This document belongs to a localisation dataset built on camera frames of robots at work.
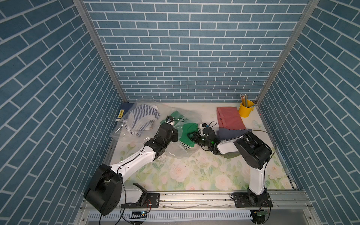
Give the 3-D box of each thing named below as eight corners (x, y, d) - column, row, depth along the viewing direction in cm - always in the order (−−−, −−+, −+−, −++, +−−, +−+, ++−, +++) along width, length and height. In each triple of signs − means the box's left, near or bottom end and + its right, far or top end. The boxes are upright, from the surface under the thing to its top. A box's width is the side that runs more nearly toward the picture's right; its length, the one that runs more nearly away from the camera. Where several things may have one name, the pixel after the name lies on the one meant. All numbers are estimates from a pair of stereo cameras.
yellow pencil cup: (239, 117, 113) (243, 109, 105) (236, 108, 119) (240, 99, 112) (251, 117, 113) (256, 109, 105) (248, 108, 119) (252, 100, 112)
